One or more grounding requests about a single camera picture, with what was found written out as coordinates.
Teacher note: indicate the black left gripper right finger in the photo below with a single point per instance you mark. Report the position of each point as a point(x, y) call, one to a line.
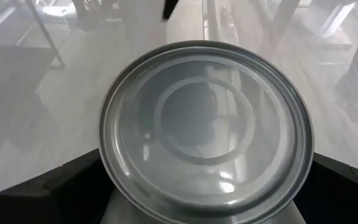
point(343, 199)

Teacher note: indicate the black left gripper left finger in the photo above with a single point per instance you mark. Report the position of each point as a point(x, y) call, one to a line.
point(42, 205)

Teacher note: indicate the green Bumble Bee tuna can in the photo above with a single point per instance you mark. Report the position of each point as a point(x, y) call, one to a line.
point(204, 124)

